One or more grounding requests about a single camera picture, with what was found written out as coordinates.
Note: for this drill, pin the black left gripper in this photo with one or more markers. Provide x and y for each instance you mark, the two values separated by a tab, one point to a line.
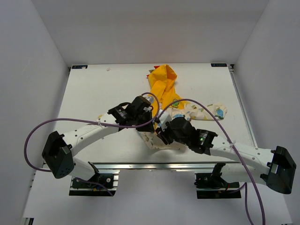
148	128

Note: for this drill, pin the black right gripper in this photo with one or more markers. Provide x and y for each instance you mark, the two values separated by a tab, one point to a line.
161	132

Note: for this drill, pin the yellow dinosaur print kids jacket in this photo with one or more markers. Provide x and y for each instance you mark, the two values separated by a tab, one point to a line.
162	85

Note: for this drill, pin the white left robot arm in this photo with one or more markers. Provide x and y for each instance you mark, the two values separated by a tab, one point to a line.
60	150

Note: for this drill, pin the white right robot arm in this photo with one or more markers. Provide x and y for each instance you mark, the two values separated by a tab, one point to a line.
273	168

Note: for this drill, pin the dark blue corner label right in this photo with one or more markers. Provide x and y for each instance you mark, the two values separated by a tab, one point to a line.
218	65

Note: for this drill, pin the dark blue corner label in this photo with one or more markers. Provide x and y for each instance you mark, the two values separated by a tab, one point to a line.
218	65
79	67

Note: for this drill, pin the dark blue corner label left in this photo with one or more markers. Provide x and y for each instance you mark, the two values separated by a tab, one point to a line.
79	67

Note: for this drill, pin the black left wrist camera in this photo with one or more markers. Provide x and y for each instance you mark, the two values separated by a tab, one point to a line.
149	97

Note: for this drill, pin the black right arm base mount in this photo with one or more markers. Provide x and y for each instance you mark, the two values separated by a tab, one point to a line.
210	185

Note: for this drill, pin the aluminium right side rail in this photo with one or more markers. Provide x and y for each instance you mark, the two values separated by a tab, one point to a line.
245	116

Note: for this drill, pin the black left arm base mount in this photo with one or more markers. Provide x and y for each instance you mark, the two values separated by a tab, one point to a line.
103	184

